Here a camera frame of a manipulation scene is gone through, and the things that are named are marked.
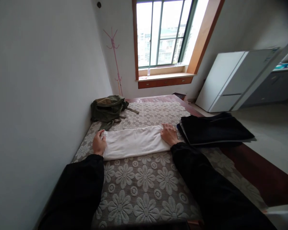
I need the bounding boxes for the person's right hand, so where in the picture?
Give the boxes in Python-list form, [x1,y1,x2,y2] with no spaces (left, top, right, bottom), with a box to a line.
[160,123,179,146]

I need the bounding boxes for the person's left hand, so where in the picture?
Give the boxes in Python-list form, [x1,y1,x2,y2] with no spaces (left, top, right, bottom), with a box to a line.
[92,129,108,156]

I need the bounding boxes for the person's right fingers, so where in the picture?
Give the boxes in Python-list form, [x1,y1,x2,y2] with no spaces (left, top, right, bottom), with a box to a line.
[160,123,177,136]

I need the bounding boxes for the white cloth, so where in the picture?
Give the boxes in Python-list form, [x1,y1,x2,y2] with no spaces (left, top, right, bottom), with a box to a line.
[102,126,171,161]

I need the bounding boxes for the green backpack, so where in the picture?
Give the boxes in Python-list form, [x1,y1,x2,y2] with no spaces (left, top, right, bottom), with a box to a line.
[90,95,140,131]

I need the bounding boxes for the dark red box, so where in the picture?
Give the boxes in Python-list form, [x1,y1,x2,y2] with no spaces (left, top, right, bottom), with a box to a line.
[172,92,188,101]

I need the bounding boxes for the stack of dark folded clothes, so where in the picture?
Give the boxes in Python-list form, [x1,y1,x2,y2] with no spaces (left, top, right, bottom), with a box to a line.
[176,112,257,147]

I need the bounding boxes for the floral lace bed cover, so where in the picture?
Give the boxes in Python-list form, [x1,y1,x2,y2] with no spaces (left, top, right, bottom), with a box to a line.
[72,101,268,229]

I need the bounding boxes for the pink coat rack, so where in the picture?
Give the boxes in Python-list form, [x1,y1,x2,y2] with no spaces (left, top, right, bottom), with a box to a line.
[103,27,124,97]

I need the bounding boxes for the white refrigerator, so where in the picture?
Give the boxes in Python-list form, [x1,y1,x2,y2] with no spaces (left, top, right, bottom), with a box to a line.
[195,49,282,113]

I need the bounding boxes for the wooden bed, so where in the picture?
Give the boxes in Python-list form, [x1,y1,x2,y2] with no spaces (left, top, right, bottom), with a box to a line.
[72,94,288,230]

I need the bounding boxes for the grey kitchen counter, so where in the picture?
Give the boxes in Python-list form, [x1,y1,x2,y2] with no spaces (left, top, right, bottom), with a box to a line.
[242,63,288,108]

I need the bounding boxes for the window with wooden frame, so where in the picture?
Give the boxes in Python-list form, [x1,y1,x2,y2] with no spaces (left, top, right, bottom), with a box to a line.
[132,0,225,89]

